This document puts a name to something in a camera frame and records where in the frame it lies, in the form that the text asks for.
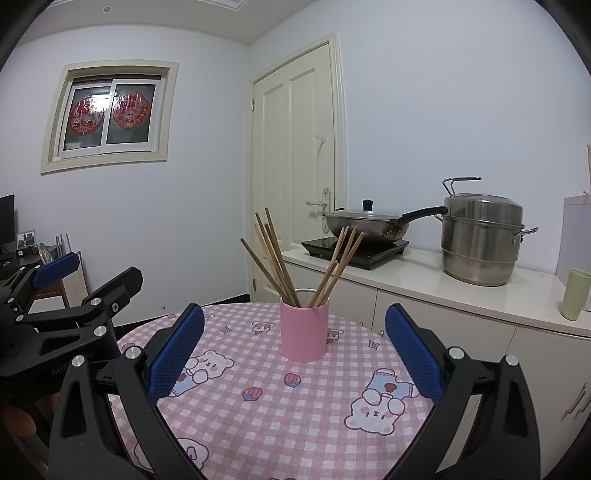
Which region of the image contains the white board panel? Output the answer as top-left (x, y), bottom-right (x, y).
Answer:
top-left (59, 251), bottom-right (89, 308)

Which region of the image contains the black induction cooker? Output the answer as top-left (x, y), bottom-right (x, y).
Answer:
top-left (301, 237), bottom-right (410, 271)

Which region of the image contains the dark wooden desk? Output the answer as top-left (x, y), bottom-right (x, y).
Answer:
top-left (0, 251), bottom-right (63, 310)

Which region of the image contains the white door handle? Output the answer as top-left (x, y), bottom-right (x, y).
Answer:
top-left (305, 187), bottom-right (332, 232)

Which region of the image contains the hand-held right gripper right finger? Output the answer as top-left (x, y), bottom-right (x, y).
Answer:
top-left (385, 303), bottom-right (541, 480)

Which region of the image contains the person's left hand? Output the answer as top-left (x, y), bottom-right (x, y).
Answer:
top-left (0, 406), bottom-right (40, 439)

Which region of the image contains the black monitor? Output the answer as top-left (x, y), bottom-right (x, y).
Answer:
top-left (0, 194), bottom-right (16, 245)

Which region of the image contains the pink checkered bear tablecloth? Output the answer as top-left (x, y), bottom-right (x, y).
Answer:
top-left (108, 302), bottom-right (467, 480)

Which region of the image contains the stainless steel steamer pot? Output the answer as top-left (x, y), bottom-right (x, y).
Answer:
top-left (436, 193), bottom-right (539, 287)

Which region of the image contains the pale green cup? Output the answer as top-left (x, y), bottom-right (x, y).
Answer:
top-left (561, 268), bottom-right (591, 321)

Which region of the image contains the glass wok lid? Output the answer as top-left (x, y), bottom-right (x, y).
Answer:
top-left (325, 199), bottom-right (407, 221)

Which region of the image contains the steel wok with black handle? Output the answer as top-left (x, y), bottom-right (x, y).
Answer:
top-left (324, 205), bottom-right (448, 245)

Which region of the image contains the cream framed window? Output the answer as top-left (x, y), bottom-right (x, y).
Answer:
top-left (41, 61), bottom-right (180, 175)

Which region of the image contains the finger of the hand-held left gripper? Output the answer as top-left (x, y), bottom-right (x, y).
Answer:
top-left (18, 266), bottom-right (144, 366)
top-left (0, 252), bottom-right (81, 324)

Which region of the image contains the silver cabinet handle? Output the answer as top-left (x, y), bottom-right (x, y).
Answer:
top-left (561, 381), bottom-right (591, 423)

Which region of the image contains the white kitchen cabinet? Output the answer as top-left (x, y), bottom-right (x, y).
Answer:
top-left (281, 247), bottom-right (591, 462)

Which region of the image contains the steel wire rack handle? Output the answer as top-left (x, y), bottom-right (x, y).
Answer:
top-left (442, 176), bottom-right (482, 197)

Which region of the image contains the bunch of wooden chopsticks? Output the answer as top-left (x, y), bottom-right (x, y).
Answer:
top-left (240, 208), bottom-right (365, 308)

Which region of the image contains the cream panel door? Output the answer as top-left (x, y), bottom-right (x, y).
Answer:
top-left (249, 31), bottom-right (348, 304)

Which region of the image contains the pink cup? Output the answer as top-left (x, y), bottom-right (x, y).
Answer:
top-left (281, 288), bottom-right (330, 363)

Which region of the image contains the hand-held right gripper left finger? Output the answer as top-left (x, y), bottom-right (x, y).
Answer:
top-left (48, 303), bottom-right (205, 480)

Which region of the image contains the red paper window decoration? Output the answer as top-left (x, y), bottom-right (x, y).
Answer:
top-left (69, 96), bottom-right (105, 136)
top-left (113, 92), bottom-right (151, 127)

